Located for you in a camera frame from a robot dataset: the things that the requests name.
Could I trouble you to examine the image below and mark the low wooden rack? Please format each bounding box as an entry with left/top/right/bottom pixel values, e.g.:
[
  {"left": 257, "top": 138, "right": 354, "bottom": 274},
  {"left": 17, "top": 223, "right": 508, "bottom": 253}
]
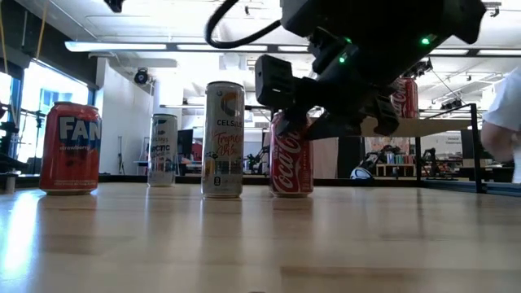
[{"left": 376, "top": 152, "right": 417, "bottom": 178}]

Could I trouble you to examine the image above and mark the yellow cable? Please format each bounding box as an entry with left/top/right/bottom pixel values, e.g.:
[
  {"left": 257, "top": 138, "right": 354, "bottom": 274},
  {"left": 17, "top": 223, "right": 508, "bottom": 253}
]
[{"left": 34, "top": 0, "right": 50, "bottom": 61}]

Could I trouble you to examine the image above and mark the black table frame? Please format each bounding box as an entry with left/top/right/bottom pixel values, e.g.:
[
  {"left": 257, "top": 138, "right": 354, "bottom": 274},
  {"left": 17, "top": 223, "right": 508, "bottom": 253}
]
[{"left": 15, "top": 173, "right": 521, "bottom": 197}]

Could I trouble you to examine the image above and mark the round black ceiling device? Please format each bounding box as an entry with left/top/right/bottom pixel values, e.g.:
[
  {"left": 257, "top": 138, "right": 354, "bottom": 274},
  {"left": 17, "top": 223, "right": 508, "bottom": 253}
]
[{"left": 133, "top": 67, "right": 150, "bottom": 85}]

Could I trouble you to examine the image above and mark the Celsius Tropical Vibe can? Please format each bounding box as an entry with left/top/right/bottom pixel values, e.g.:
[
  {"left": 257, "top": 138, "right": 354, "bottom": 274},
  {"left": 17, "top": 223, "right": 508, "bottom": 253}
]
[{"left": 200, "top": 81, "right": 246, "bottom": 199}]

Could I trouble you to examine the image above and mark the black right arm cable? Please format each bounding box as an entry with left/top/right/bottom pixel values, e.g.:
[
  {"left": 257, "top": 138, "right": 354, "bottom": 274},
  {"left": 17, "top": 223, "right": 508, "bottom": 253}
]
[{"left": 204, "top": 0, "right": 282, "bottom": 50}]

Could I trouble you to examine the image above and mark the red Fanta strawberry can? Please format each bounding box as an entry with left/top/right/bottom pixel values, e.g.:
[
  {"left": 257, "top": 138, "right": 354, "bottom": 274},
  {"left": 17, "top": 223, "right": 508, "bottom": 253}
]
[{"left": 39, "top": 101, "right": 103, "bottom": 196}]

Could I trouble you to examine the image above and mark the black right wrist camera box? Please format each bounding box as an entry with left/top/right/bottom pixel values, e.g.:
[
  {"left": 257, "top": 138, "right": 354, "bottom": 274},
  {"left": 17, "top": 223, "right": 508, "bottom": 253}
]
[{"left": 254, "top": 54, "right": 295, "bottom": 109}]

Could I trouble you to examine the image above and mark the black equipment rack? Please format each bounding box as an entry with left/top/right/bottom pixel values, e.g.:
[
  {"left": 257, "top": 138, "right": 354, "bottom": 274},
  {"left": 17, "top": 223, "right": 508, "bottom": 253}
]
[{"left": 0, "top": 101, "right": 28, "bottom": 195}]

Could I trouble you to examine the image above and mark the person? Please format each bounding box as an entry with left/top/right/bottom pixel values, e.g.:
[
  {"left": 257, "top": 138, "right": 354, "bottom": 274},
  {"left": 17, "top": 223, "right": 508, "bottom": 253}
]
[{"left": 479, "top": 67, "right": 521, "bottom": 184}]

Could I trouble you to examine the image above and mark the black monitor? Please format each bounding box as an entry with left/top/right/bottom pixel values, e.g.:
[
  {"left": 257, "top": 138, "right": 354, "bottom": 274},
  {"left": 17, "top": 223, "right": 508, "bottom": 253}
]
[{"left": 177, "top": 129, "right": 195, "bottom": 164}]

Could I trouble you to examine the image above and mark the long ceiling light bar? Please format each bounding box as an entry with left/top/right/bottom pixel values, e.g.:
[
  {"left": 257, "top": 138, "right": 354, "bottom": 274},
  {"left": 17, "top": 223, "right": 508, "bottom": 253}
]
[{"left": 63, "top": 39, "right": 521, "bottom": 58}]

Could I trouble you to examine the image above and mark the beige partition panel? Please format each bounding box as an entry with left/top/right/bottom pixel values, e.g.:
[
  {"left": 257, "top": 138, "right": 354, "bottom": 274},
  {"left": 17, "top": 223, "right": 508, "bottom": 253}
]
[{"left": 311, "top": 137, "right": 339, "bottom": 180}]

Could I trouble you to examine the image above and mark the white Celsius Arctic Vibe can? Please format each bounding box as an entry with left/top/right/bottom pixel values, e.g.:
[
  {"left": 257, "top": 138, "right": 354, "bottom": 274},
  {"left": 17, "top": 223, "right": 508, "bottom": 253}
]
[{"left": 147, "top": 113, "right": 179, "bottom": 188}]

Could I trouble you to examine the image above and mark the red Coca-Cola can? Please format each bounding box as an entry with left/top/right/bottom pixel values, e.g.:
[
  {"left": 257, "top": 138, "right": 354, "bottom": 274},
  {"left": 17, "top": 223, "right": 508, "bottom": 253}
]
[
  {"left": 269, "top": 112, "right": 314, "bottom": 199},
  {"left": 390, "top": 77, "right": 420, "bottom": 120}
]

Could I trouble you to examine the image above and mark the black tripod stand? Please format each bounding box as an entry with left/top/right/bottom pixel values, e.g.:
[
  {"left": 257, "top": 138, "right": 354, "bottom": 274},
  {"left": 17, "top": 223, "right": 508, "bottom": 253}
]
[{"left": 19, "top": 106, "right": 48, "bottom": 174}]

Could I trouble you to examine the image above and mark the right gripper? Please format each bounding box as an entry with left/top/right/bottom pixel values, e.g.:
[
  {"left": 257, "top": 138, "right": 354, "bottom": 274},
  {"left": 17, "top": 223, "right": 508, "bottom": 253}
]
[{"left": 277, "top": 77, "right": 404, "bottom": 142}]

